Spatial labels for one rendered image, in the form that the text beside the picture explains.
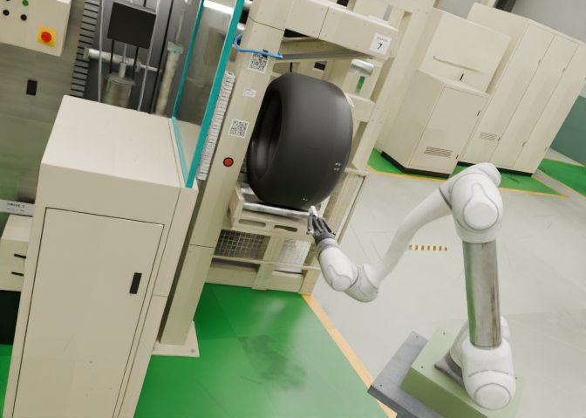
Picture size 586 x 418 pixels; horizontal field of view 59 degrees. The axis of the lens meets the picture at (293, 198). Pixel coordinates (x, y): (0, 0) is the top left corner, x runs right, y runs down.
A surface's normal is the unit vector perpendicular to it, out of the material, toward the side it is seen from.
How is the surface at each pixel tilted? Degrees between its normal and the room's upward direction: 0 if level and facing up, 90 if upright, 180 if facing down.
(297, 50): 90
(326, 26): 90
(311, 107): 42
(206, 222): 90
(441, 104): 90
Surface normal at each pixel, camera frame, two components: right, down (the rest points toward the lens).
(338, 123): 0.41, -0.20
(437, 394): -0.51, 0.18
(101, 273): 0.26, 0.47
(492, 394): -0.18, 0.45
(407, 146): -0.84, -0.07
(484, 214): -0.22, 0.22
